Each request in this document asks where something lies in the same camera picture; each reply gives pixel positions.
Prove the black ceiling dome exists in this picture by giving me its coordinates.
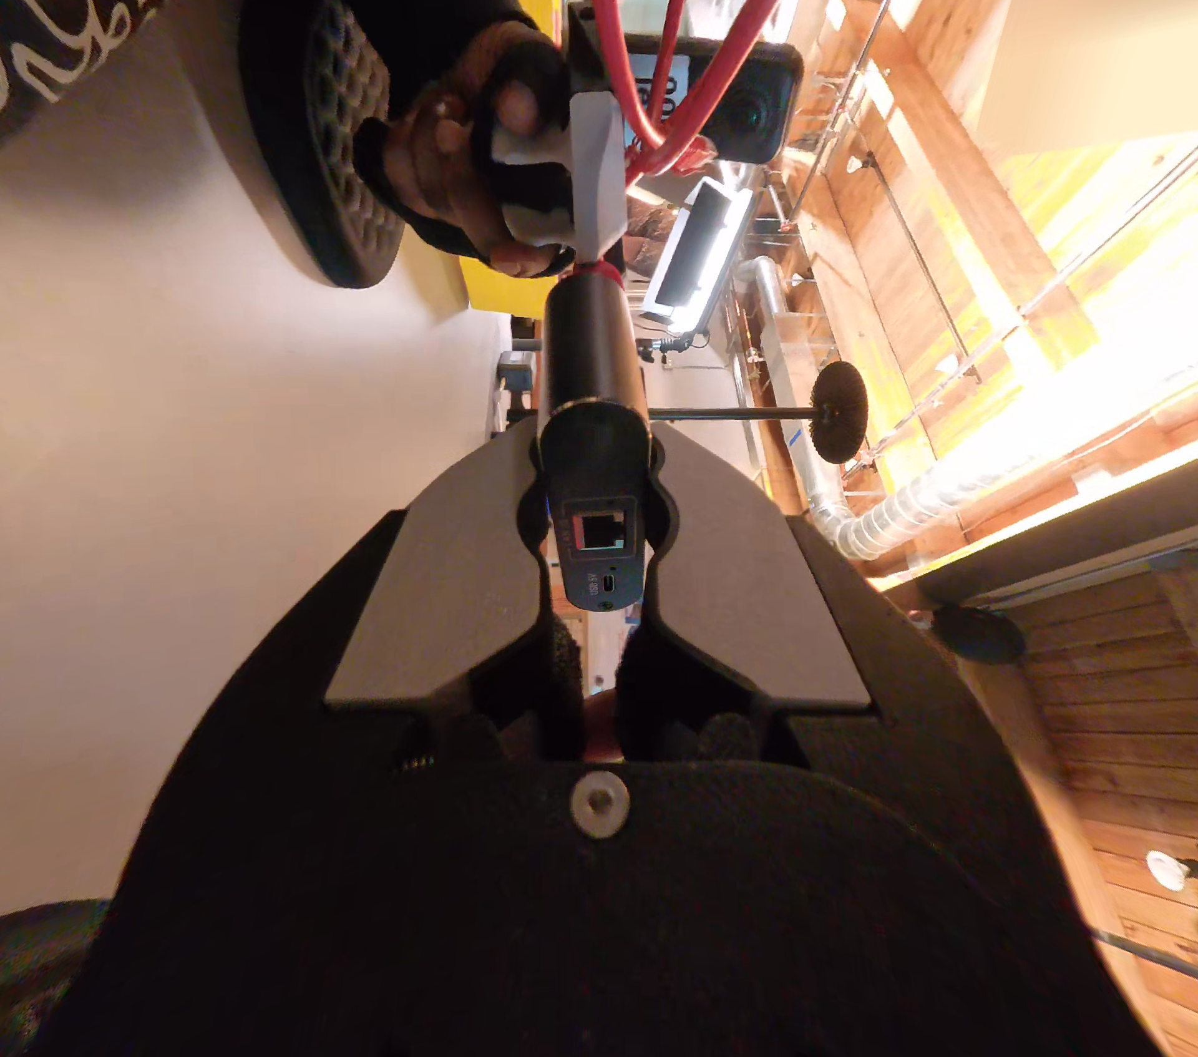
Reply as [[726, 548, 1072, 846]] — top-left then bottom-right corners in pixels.
[[933, 604, 1029, 665]]

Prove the person's left hand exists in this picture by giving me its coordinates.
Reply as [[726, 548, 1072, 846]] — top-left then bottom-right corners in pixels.
[[354, 20, 580, 278]]

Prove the silver ventilation duct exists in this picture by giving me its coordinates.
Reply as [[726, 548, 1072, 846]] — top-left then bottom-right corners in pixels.
[[739, 254, 998, 562]]

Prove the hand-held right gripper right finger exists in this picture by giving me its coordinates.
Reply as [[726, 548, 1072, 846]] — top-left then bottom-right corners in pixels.
[[644, 424, 876, 715]]

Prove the black pole with disc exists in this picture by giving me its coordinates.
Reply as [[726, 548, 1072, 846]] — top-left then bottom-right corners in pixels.
[[644, 361, 869, 465]]

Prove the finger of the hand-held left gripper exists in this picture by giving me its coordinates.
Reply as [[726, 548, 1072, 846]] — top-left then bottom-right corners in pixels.
[[566, 93, 630, 265]]

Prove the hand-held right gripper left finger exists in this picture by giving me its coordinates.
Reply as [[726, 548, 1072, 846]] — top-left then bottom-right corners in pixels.
[[323, 424, 551, 706]]

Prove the person's right hand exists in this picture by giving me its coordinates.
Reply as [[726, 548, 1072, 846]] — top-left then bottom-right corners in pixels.
[[581, 688, 624, 762]]

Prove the black network adapter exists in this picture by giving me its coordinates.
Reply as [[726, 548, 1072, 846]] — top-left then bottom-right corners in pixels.
[[534, 270, 654, 613]]

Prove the studio light panel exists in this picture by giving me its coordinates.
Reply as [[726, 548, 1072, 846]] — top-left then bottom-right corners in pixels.
[[637, 177, 763, 330]]

